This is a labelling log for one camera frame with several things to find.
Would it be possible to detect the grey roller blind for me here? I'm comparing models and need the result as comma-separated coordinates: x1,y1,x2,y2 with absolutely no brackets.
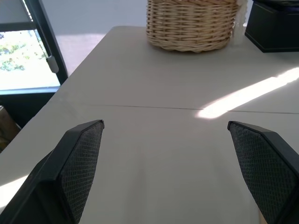
0,0,33,25

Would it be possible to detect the brown cardboard box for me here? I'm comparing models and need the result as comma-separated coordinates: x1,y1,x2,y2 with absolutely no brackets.
0,105,21,154

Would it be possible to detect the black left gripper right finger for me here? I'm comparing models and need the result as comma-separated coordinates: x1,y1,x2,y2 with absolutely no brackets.
227,120,299,224

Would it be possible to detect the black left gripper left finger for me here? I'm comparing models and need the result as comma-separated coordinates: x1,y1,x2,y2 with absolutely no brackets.
0,119,105,224

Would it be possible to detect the dark window frame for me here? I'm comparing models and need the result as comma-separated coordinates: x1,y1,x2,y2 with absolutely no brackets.
0,0,69,129

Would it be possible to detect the black box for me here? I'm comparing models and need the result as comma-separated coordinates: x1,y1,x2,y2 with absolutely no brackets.
244,0,299,53

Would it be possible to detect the grey blind cord pull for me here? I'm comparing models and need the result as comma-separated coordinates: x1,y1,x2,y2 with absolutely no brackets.
46,56,59,73

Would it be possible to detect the woven wicker basket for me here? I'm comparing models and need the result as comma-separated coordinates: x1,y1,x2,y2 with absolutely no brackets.
146,0,240,53

